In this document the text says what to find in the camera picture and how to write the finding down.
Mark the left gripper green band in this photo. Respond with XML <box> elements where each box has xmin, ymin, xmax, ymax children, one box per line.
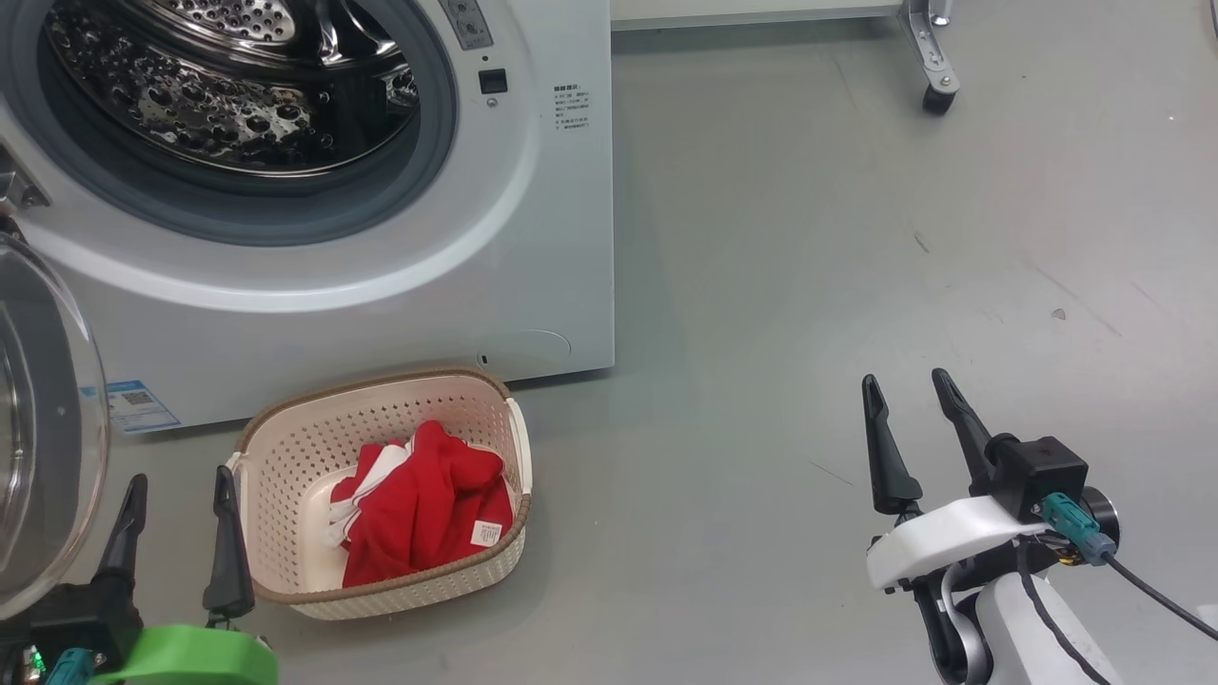
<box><xmin>90</xmin><ymin>464</ymin><xmax>281</xmax><ymax>685</ymax></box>

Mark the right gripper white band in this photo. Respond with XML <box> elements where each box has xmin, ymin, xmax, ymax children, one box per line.
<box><xmin>861</xmin><ymin>367</ymin><xmax>1123</xmax><ymax>682</ymax></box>

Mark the red white garment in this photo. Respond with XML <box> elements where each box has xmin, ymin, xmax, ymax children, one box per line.
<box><xmin>328</xmin><ymin>421</ymin><xmax>516</xmax><ymax>589</ymax></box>

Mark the cream perforated laundry basket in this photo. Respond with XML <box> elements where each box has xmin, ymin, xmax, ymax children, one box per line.
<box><xmin>226</xmin><ymin>368</ymin><xmax>534</xmax><ymax>621</ymax></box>

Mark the white washing machine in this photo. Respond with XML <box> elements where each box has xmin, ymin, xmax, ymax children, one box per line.
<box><xmin>0</xmin><ymin>0</ymin><xmax>618</xmax><ymax>437</ymax></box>

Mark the blue energy label sticker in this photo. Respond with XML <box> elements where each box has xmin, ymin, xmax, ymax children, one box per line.
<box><xmin>81</xmin><ymin>381</ymin><xmax>182</xmax><ymax>437</ymax></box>

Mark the metal leg with caster wheel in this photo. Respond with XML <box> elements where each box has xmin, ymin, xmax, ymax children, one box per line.
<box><xmin>899</xmin><ymin>0</ymin><xmax>962</xmax><ymax>117</ymax></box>

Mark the white cabinet panel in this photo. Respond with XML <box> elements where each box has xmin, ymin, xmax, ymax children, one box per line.
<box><xmin>609</xmin><ymin>0</ymin><xmax>905</xmax><ymax>32</ymax></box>

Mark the right camera cable teal plug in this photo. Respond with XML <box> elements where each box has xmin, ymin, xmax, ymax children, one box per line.
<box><xmin>1039</xmin><ymin>493</ymin><xmax>1218</xmax><ymax>644</ymax></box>

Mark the camera cable teal plug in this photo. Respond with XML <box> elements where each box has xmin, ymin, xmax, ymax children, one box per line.
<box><xmin>42</xmin><ymin>647</ymin><xmax>98</xmax><ymax>685</ymax></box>
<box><xmin>1039</xmin><ymin>493</ymin><xmax>1218</xmax><ymax>644</ymax></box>

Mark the left camera cable teal plug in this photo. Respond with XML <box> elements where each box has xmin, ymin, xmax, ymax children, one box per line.
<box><xmin>42</xmin><ymin>647</ymin><xmax>98</xmax><ymax>685</ymax></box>

